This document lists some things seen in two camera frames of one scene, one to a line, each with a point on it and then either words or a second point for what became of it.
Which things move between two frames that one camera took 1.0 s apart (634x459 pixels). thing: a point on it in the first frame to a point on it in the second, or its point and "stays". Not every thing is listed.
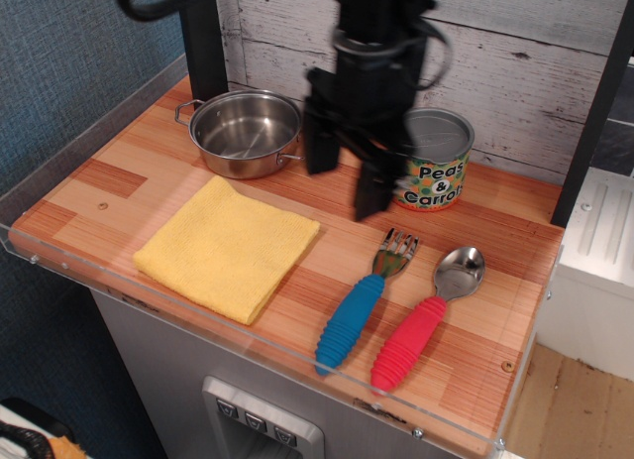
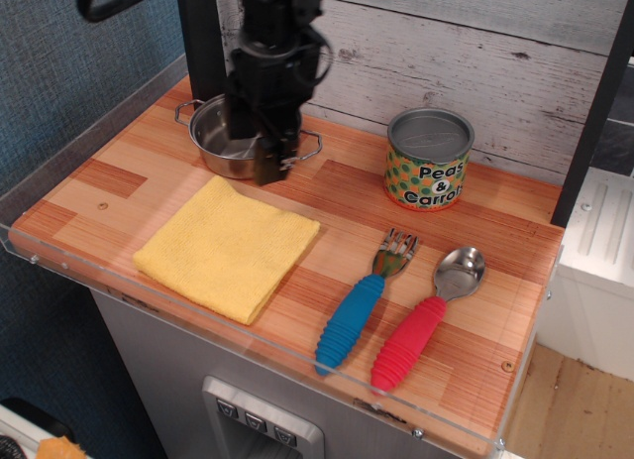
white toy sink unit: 589,311 stays
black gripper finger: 375,192 to 274,157
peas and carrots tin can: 435,173 stays
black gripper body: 371,100 to 274,82
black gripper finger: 322,144 to 243,123
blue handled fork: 352,308 stays
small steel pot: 242,133 stays
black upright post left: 199,13 stays
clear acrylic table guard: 27,190 stays
